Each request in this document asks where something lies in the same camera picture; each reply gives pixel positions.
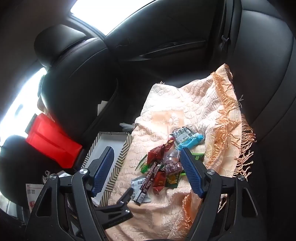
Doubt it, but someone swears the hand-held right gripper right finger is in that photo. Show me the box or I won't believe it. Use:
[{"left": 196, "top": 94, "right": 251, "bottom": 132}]
[{"left": 179, "top": 147, "right": 273, "bottom": 241}]

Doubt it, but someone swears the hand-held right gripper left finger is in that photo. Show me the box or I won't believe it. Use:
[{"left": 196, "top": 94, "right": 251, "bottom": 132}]
[{"left": 24, "top": 146, "right": 116, "bottom": 241}]

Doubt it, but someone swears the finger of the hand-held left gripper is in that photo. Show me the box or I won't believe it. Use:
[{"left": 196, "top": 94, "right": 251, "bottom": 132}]
[{"left": 96, "top": 187, "right": 134, "bottom": 224}]

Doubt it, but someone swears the clear bag of red dates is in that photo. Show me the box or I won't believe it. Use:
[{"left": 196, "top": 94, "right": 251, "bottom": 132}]
[{"left": 162, "top": 148, "right": 184, "bottom": 175}]

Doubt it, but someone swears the striped cardboard box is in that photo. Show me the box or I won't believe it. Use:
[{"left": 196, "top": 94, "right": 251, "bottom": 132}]
[{"left": 81, "top": 131, "right": 134, "bottom": 207}]

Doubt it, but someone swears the orange-red chocolate bar wrapper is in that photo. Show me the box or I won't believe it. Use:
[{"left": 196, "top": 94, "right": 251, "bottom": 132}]
[{"left": 151, "top": 171, "right": 168, "bottom": 195}]

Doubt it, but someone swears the pale blue snack packet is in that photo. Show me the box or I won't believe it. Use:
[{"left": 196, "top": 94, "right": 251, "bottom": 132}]
[{"left": 170, "top": 126, "right": 197, "bottom": 144}]

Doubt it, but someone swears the dark red coffee stick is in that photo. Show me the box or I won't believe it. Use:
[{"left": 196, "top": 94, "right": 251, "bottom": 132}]
[{"left": 134, "top": 162, "right": 162, "bottom": 204}]

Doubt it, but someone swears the shiny red foil wrapper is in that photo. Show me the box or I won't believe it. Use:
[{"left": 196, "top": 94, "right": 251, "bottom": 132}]
[{"left": 148, "top": 146, "right": 168, "bottom": 166}]

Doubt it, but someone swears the small green candy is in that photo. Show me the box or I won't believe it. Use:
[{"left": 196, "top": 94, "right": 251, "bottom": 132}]
[{"left": 140, "top": 160, "right": 151, "bottom": 173}]

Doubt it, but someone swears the dark green snack packet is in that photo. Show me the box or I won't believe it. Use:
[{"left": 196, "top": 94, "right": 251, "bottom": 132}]
[{"left": 193, "top": 152, "right": 206, "bottom": 163}]

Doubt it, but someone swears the green lime-print snack packet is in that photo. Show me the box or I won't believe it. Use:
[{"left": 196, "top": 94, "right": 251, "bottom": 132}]
[{"left": 165, "top": 174, "right": 182, "bottom": 188}]

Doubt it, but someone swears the cyan snack packet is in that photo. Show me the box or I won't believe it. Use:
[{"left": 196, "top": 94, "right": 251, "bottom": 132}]
[{"left": 177, "top": 133, "right": 205, "bottom": 150}]

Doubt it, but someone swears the clear plastic bag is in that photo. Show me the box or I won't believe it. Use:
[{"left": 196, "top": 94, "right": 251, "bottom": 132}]
[{"left": 119, "top": 122, "right": 137, "bottom": 130}]

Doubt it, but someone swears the red non-woven bag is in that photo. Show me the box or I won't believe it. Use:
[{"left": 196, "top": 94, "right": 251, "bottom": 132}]
[{"left": 25, "top": 112, "right": 83, "bottom": 169}]

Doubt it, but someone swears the white paper in seat pocket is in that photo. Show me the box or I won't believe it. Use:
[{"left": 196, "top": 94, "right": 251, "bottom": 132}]
[{"left": 98, "top": 100, "right": 109, "bottom": 115}]

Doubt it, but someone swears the peach quilted fringed blanket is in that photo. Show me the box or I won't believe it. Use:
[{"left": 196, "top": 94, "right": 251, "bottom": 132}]
[{"left": 105, "top": 63, "right": 257, "bottom": 241}]

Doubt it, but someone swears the white paper bag red print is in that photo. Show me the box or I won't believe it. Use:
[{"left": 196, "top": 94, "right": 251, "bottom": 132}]
[{"left": 25, "top": 183, "right": 45, "bottom": 214}]

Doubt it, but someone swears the black front car seat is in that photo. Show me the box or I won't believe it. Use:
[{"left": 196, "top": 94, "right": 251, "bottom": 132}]
[
  {"left": 0, "top": 137, "right": 47, "bottom": 209},
  {"left": 39, "top": 37, "right": 151, "bottom": 167}
]

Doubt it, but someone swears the black car seat headrest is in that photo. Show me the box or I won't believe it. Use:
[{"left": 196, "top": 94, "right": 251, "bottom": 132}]
[{"left": 34, "top": 24, "right": 86, "bottom": 67}]

